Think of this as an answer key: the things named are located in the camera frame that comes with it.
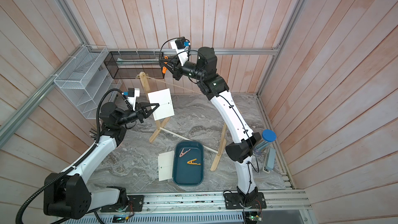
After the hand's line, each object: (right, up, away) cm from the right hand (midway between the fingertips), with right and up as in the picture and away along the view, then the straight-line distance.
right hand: (160, 61), depth 60 cm
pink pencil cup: (-42, -33, +23) cm, 58 cm away
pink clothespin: (+7, -45, +28) cm, 53 cm away
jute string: (-6, 0, +58) cm, 58 cm away
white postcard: (-3, -51, +25) cm, 57 cm away
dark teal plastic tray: (+10, -52, +25) cm, 58 cm away
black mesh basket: (-32, +11, +44) cm, 56 cm away
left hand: (-3, -18, +9) cm, 21 cm away
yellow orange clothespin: (+12, -49, +25) cm, 56 cm away
